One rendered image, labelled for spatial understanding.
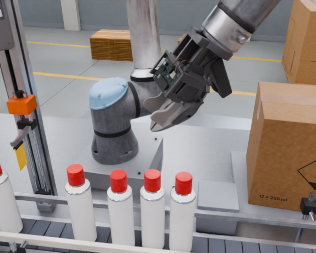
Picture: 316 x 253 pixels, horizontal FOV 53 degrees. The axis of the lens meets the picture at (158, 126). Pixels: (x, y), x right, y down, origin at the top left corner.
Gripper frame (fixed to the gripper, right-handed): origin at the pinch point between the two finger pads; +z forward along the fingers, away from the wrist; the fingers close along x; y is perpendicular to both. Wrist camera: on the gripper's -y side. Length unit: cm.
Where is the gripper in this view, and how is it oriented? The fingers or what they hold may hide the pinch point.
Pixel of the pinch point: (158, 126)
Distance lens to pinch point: 63.6
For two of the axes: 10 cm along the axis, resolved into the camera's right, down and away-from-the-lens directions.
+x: 4.0, 6.9, -6.0
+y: -7.2, -1.7, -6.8
